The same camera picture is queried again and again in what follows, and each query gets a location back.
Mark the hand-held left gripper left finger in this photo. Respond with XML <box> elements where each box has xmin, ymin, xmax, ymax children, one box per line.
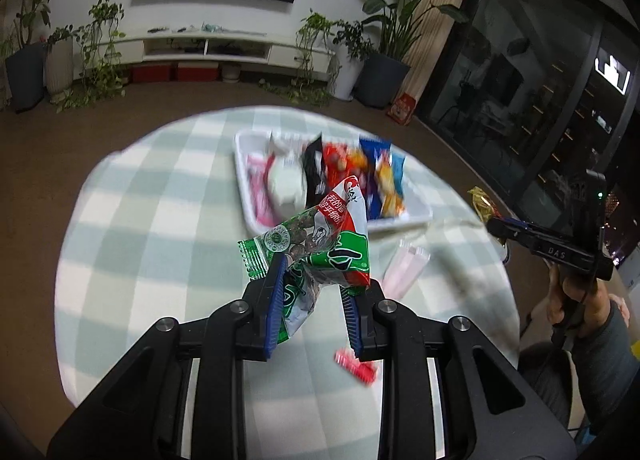
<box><xmin>47</xmin><ymin>254</ymin><xmax>291</xmax><ymax>460</ymax></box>

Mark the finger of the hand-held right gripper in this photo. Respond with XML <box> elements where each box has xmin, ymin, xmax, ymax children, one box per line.
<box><xmin>486</xmin><ymin>217</ymin><xmax>546</xmax><ymax>255</ymax></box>

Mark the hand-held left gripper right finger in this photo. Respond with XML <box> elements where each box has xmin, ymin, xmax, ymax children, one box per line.
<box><xmin>340</xmin><ymin>285</ymin><xmax>576</xmax><ymax>460</ymax></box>

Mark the gold snack packet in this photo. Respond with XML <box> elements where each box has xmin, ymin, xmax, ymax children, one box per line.
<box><xmin>467</xmin><ymin>186</ymin><xmax>508</xmax><ymax>246</ymax></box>

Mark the green snack packet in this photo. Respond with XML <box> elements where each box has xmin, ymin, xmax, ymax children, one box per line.
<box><xmin>236</xmin><ymin>175</ymin><xmax>372</xmax><ymax>343</ymax></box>

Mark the pink snack packet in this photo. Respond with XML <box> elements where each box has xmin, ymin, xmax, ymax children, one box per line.
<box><xmin>246</xmin><ymin>153</ymin><xmax>278</xmax><ymax>227</ymax></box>

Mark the white plastic tray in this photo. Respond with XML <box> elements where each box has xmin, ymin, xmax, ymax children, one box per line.
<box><xmin>234</xmin><ymin>129</ymin><xmax>433</xmax><ymax>236</ymax></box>

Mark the blue chip snack packet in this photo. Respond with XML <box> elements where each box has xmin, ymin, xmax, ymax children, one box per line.
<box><xmin>359</xmin><ymin>137</ymin><xmax>405</xmax><ymax>218</ymax></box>

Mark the person's right forearm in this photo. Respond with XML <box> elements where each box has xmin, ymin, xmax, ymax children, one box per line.
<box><xmin>570</xmin><ymin>300</ymin><xmax>637</xmax><ymax>436</ymax></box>

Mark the person's right hand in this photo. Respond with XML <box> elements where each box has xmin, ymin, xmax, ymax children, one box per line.
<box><xmin>546</xmin><ymin>263</ymin><xmax>612</xmax><ymax>337</ymax></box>

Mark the small red packet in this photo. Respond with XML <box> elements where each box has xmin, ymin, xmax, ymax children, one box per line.
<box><xmin>334</xmin><ymin>347</ymin><xmax>377</xmax><ymax>385</ymax></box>

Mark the pink and white packet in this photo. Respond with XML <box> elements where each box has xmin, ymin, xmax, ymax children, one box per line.
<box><xmin>382</xmin><ymin>239</ymin><xmax>432</xmax><ymax>298</ymax></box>

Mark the person's leg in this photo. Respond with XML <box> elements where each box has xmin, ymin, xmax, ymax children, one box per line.
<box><xmin>519</xmin><ymin>340</ymin><xmax>576</xmax><ymax>428</ymax></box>

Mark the glass sliding door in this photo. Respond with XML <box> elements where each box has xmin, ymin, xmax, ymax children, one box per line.
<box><xmin>415</xmin><ymin>0</ymin><xmax>640</xmax><ymax>261</ymax></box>

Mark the red paper bag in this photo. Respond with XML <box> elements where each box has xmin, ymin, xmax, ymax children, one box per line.
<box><xmin>386</xmin><ymin>92</ymin><xmax>418</xmax><ymax>126</ymax></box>

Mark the large-leaf plant in dark pot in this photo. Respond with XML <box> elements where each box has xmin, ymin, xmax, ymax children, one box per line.
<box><xmin>349</xmin><ymin>0</ymin><xmax>473</xmax><ymax>108</ymax></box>

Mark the bushy plant in white pot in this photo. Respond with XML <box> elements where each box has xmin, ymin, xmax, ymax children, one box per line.
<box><xmin>332</xmin><ymin>20</ymin><xmax>375</xmax><ymax>101</ymax></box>

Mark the beige curtain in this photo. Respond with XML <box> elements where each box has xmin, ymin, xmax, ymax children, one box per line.
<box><xmin>400</xmin><ymin>0</ymin><xmax>481</xmax><ymax>111</ymax></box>

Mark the red storage box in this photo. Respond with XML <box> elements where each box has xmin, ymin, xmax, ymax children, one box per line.
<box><xmin>131</xmin><ymin>63</ymin><xmax>173</xmax><ymax>84</ymax></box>
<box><xmin>176</xmin><ymin>62</ymin><xmax>220</xmax><ymax>81</ymax></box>

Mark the thin vine plant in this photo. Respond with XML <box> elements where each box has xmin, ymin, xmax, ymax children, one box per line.
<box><xmin>260</xmin><ymin>10</ymin><xmax>337</xmax><ymax>106</ymax></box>

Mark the white television cabinet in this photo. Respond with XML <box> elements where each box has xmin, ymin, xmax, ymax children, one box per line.
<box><xmin>75</xmin><ymin>29</ymin><xmax>336</xmax><ymax>74</ymax></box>

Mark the plant in white ribbed pot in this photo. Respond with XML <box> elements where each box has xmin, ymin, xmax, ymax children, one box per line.
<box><xmin>45</xmin><ymin>28</ymin><xmax>76</xmax><ymax>104</ymax></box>

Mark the trailing vine plant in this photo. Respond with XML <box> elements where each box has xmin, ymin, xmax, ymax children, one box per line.
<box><xmin>57</xmin><ymin>0</ymin><xmax>128</xmax><ymax>114</ymax></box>

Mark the tall plant in dark pot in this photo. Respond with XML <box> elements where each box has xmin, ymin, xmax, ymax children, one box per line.
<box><xmin>0</xmin><ymin>0</ymin><xmax>68</xmax><ymax>114</ymax></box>

